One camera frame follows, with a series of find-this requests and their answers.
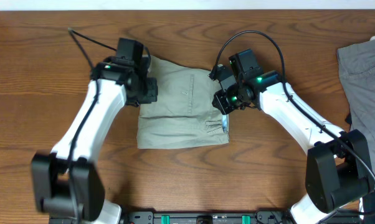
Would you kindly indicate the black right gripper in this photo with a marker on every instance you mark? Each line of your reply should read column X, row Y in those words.
column 220, row 103

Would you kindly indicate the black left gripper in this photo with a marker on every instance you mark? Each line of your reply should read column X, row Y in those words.
column 151, row 94

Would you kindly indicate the khaki green shorts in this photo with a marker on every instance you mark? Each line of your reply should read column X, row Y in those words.
column 183, row 115

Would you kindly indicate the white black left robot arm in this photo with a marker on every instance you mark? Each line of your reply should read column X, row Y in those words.
column 66, row 182

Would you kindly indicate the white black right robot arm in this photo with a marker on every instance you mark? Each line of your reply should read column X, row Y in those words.
column 338, row 166

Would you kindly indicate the grey shorts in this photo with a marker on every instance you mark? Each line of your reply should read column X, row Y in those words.
column 356, row 65

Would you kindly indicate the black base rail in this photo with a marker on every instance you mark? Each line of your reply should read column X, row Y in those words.
column 263, row 217

